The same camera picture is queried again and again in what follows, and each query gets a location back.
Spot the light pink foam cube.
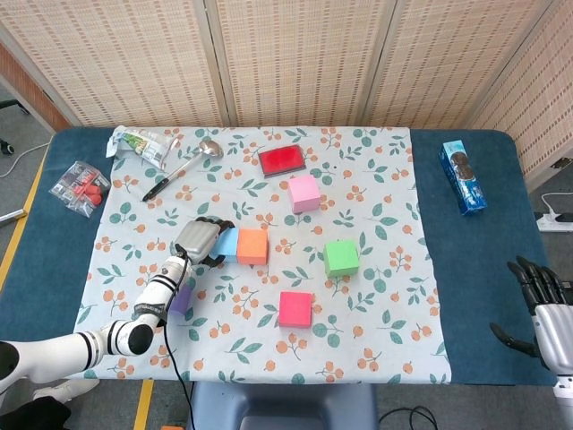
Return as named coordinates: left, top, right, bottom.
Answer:
left=286, top=175, right=322, bottom=215

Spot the metal ladle black handle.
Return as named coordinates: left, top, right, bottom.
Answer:
left=141, top=137, right=225, bottom=202

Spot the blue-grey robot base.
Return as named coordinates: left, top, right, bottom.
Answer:
left=186, top=383, right=380, bottom=430

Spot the black office chair base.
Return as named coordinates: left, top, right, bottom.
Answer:
left=0, top=99, right=30, bottom=157

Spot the crumpled snack bag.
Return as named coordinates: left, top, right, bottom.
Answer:
left=105, top=126, right=183, bottom=171

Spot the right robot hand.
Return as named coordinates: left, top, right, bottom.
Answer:
left=489, top=254, right=573, bottom=385

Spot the red ink stamp pad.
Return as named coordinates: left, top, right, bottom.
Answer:
left=257, top=145, right=308, bottom=180

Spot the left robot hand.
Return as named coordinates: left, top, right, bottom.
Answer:
left=174, top=216, right=237, bottom=269

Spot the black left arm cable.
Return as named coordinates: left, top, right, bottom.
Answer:
left=161, top=248, right=199, bottom=430

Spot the green foam cube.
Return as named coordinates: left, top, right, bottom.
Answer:
left=322, top=239, right=361, bottom=279

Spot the bamboo folding screen panel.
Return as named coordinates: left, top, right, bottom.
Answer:
left=0, top=0, right=225, bottom=129
left=467, top=0, right=573, bottom=180
left=205, top=0, right=398, bottom=129
left=364, top=0, right=560, bottom=131

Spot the orange foam cube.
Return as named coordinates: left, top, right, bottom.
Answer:
left=235, top=228, right=269, bottom=266

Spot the plastic bag with red caps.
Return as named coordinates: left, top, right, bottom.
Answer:
left=47, top=159, right=112, bottom=219

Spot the light blue foam cube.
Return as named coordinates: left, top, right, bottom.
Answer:
left=210, top=227, right=241, bottom=264

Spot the blue cookie box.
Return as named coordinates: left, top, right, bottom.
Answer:
left=437, top=139, right=488, bottom=218

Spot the floral tablecloth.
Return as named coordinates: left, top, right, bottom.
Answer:
left=62, top=125, right=452, bottom=386

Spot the black floor cable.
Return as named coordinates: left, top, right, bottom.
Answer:
left=379, top=405, right=438, bottom=430

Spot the white charger cable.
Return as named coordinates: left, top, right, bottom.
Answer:
left=540, top=191, right=573, bottom=216

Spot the white power strip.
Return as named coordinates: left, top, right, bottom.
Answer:
left=535, top=213, right=573, bottom=233

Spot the purple foam cube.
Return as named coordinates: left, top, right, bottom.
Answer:
left=167, top=282, right=194, bottom=316

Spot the white floor cable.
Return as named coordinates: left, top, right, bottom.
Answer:
left=0, top=142, right=51, bottom=179

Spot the red foam cube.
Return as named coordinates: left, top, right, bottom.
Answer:
left=278, top=290, right=313, bottom=330

